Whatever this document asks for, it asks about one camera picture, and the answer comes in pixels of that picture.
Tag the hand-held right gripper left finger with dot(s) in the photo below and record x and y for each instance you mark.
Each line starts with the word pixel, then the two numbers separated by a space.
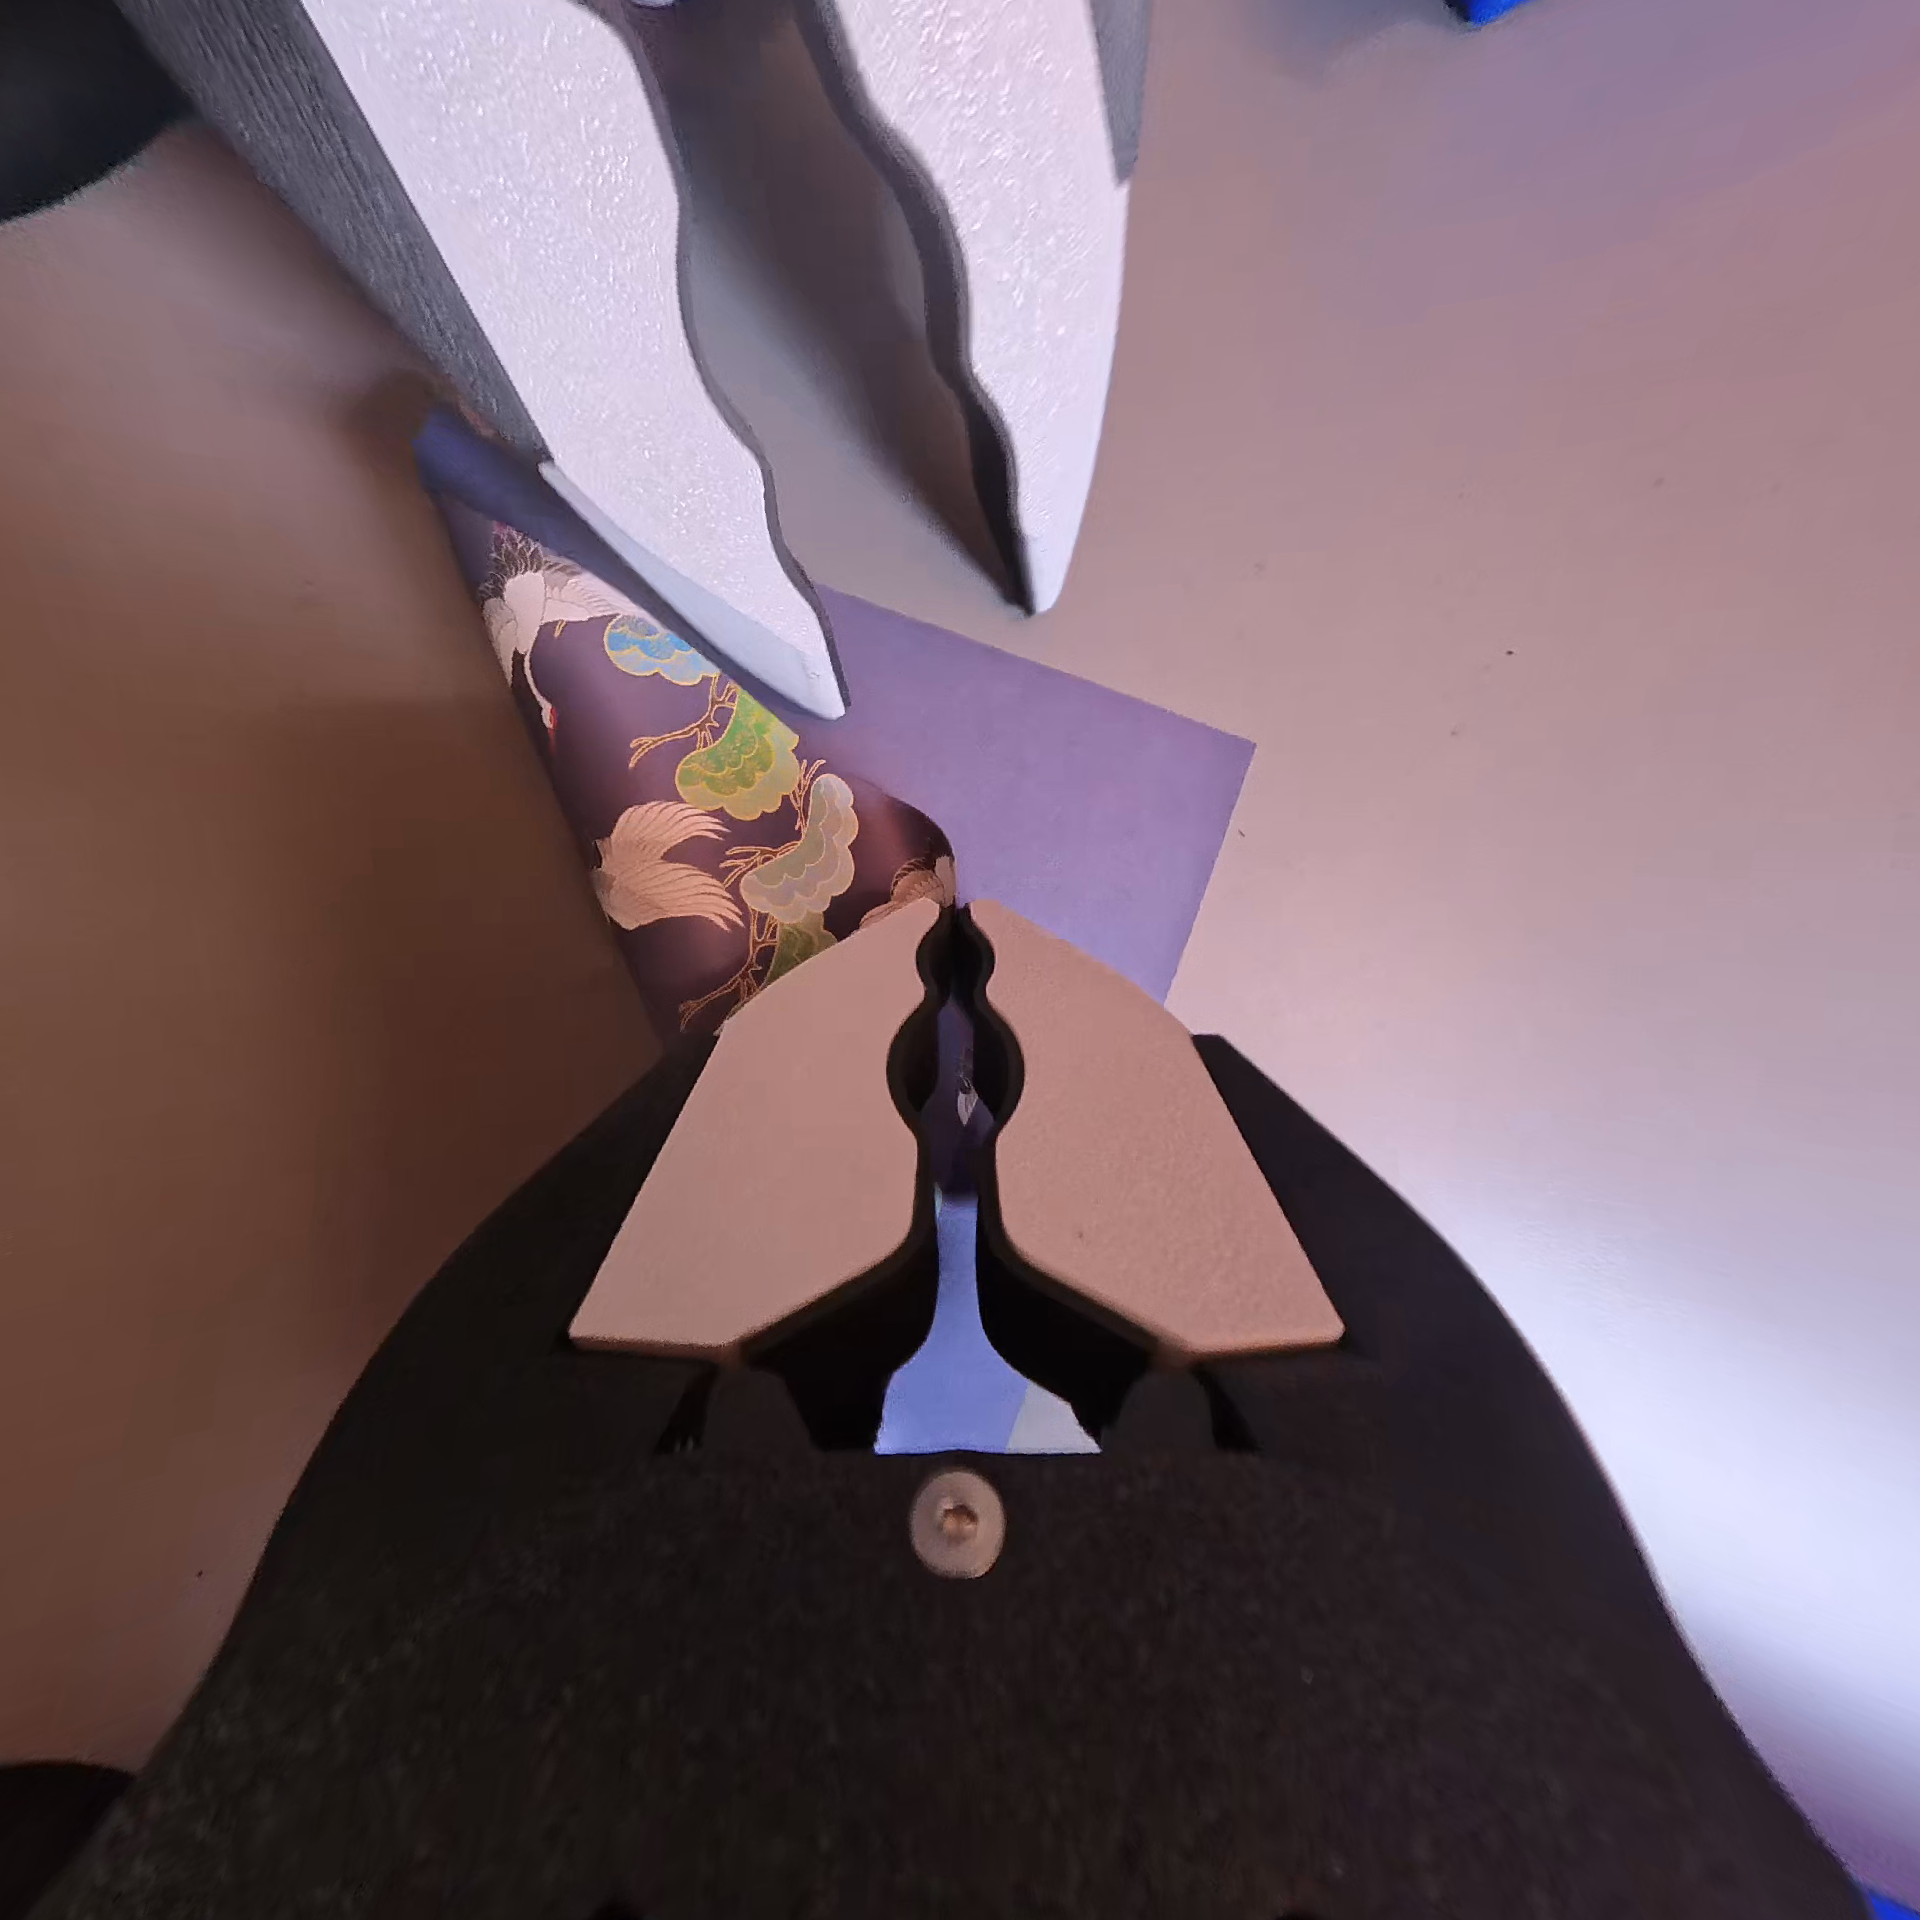
pixel 751 1188

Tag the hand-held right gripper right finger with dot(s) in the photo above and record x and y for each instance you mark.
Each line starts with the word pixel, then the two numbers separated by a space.
pixel 1157 1188

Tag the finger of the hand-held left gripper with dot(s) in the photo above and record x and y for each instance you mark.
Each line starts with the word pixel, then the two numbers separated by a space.
pixel 1006 210
pixel 569 271

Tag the purple crane patterned paper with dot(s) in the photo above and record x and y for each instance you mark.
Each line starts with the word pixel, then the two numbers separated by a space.
pixel 1052 810

